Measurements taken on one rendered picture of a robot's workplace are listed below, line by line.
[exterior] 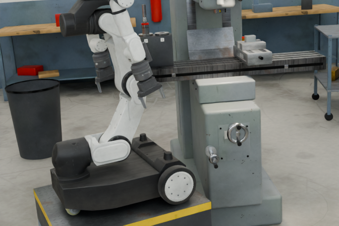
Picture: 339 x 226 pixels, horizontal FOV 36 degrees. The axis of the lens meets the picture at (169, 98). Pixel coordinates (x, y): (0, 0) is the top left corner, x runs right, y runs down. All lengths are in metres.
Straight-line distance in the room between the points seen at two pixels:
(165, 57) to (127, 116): 0.63
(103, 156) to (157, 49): 0.84
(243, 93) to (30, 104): 2.09
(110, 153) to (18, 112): 2.04
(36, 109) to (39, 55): 3.09
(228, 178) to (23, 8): 5.07
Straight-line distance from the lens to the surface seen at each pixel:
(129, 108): 2.67
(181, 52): 3.59
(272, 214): 3.27
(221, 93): 3.04
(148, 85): 2.44
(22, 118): 4.59
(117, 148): 2.66
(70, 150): 2.63
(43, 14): 7.48
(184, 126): 3.72
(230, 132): 2.81
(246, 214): 3.23
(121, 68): 2.62
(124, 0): 2.33
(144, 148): 2.94
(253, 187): 3.09
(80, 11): 2.51
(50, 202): 2.88
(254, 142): 2.99
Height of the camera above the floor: 1.60
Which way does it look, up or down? 15 degrees down
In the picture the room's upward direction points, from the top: 4 degrees counter-clockwise
